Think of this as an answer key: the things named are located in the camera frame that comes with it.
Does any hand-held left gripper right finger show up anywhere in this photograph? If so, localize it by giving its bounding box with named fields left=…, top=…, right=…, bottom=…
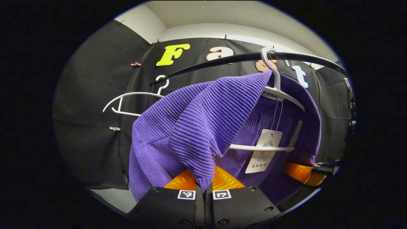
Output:
left=205, top=165, right=282, bottom=229

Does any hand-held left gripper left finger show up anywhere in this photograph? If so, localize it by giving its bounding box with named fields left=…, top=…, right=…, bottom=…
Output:
left=128, top=168, right=204, bottom=229

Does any purple ribbed jacket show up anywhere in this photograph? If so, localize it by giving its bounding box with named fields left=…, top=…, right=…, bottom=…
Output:
left=129, top=69, right=321, bottom=204

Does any black clothes rack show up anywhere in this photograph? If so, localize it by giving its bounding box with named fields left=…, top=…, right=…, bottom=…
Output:
left=146, top=51, right=348, bottom=110

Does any white hanger with crossbar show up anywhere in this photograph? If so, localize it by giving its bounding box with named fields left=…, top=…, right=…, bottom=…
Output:
left=228, top=47, right=306, bottom=152

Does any empty white clothes hanger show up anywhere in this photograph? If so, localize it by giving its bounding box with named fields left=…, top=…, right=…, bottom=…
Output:
left=102, top=75, right=169, bottom=117

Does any white paper hang tag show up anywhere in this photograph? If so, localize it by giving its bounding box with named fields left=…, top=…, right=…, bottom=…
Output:
left=245, top=129, right=283, bottom=174

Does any black backdrop cloth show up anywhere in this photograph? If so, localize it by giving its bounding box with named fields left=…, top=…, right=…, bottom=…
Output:
left=52, top=19, right=353, bottom=191

